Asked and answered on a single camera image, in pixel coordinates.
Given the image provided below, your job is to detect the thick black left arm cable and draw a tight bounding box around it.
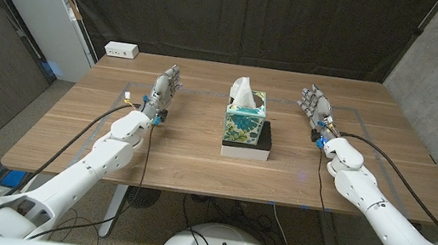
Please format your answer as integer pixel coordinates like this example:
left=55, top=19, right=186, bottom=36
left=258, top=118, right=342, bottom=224
left=4, top=87, right=143, bottom=214

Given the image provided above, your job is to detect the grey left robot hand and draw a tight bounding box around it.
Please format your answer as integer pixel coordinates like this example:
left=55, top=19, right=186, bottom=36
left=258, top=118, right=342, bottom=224
left=138, top=60, right=186, bottom=128

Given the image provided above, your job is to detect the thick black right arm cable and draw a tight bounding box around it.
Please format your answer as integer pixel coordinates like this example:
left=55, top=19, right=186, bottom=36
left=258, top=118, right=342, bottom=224
left=324, top=131, right=438, bottom=245

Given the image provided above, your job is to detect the teal leaf print tissue box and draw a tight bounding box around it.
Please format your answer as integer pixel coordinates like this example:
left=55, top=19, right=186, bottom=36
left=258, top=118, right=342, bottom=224
left=222, top=86, right=270, bottom=147

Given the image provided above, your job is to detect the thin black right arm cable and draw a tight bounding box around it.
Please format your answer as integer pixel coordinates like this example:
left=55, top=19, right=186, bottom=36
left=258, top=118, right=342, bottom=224
left=306, top=146, right=438, bottom=245

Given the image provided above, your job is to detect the black backdrop stand pole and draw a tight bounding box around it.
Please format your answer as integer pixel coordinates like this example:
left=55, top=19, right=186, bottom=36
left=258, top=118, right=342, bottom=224
left=381, top=0, right=438, bottom=92

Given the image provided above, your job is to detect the round black floor disc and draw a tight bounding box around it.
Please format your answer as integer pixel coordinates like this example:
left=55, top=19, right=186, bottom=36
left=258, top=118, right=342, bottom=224
left=124, top=185, right=162, bottom=212

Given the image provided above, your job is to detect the white tissue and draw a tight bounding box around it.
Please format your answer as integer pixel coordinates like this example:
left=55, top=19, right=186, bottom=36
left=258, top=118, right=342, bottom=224
left=228, top=75, right=261, bottom=110

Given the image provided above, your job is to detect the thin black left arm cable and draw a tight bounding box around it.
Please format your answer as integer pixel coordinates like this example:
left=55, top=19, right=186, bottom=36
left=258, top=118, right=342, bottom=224
left=26, top=108, right=156, bottom=245

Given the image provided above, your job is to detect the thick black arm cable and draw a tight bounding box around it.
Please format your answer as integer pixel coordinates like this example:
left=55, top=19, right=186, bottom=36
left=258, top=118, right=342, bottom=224
left=324, top=131, right=438, bottom=245
left=4, top=87, right=143, bottom=214

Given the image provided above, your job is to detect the white table leg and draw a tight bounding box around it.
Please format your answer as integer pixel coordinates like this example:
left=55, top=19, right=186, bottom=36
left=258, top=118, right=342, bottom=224
left=97, top=181, right=130, bottom=241

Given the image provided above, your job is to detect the black backdrop curtain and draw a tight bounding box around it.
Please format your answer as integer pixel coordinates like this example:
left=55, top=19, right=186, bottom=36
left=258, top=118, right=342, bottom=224
left=37, top=0, right=438, bottom=105

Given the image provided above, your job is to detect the black box with white base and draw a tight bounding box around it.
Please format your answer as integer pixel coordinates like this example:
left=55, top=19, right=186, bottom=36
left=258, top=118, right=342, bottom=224
left=219, top=115, right=276, bottom=163

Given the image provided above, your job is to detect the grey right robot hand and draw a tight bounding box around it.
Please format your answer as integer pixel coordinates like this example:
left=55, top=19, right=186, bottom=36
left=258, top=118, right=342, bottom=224
left=291, top=82, right=347, bottom=151

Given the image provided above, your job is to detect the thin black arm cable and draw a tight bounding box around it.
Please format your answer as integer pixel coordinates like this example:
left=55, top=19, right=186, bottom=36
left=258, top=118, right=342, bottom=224
left=26, top=108, right=156, bottom=245
left=306, top=146, right=438, bottom=245

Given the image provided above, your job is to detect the white power strip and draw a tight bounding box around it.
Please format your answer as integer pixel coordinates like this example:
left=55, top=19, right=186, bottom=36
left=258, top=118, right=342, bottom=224
left=103, top=40, right=141, bottom=61

